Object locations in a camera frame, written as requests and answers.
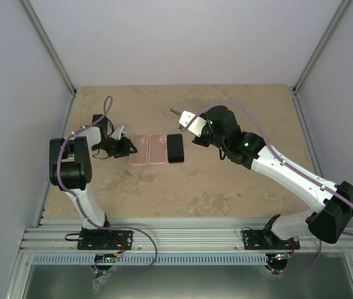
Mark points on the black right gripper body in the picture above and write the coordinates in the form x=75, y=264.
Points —
x=215, y=140

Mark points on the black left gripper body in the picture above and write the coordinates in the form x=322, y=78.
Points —
x=114, y=149

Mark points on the pink phone with ring holder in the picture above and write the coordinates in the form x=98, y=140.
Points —
x=140, y=157

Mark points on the light pink phone case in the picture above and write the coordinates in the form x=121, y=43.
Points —
x=158, y=149

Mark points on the purple phone black screen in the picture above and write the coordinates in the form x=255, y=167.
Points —
x=175, y=150

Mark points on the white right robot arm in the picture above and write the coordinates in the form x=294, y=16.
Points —
x=330, y=204

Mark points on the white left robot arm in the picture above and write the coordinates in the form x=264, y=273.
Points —
x=70, y=170

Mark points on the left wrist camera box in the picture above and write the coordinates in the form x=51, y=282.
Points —
x=119, y=132

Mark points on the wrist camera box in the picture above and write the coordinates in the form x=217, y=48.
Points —
x=119, y=132
x=188, y=121

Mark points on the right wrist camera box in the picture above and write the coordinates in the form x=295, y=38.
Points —
x=188, y=121

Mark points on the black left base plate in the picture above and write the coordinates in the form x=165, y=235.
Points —
x=119, y=240

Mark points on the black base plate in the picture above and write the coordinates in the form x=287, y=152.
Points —
x=119, y=240
x=253, y=240

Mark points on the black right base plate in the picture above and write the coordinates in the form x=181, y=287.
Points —
x=253, y=240

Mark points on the aluminium rail frame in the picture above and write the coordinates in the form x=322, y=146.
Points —
x=316, y=270

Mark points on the left aluminium corner post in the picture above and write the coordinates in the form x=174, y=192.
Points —
x=46, y=42

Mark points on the aluminium corner post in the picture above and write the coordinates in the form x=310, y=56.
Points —
x=332, y=26
x=46, y=42

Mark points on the grey slotted cable duct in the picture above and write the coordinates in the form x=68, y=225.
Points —
x=141, y=259

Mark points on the right aluminium corner post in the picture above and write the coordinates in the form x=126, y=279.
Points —
x=332, y=26

